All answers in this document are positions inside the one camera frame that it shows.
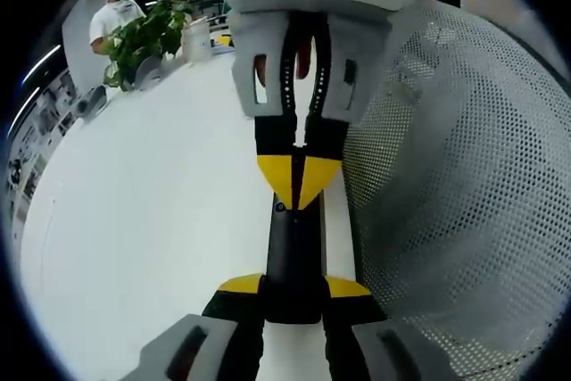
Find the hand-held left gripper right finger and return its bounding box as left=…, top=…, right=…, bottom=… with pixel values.
left=320, top=276, right=430, bottom=381

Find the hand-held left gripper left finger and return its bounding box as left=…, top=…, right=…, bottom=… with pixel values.
left=119, top=272, right=268, bottom=381

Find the black remote control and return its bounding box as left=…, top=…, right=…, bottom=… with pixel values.
left=264, top=190, right=328, bottom=326

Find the green potted plant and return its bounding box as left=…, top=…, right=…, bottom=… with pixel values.
left=103, top=0, right=194, bottom=93

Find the grey headset device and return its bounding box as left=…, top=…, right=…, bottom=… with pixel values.
left=132, top=56, right=163, bottom=87
left=77, top=85, right=109, bottom=120

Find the white square pillar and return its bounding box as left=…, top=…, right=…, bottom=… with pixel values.
left=61, top=0, right=113, bottom=93

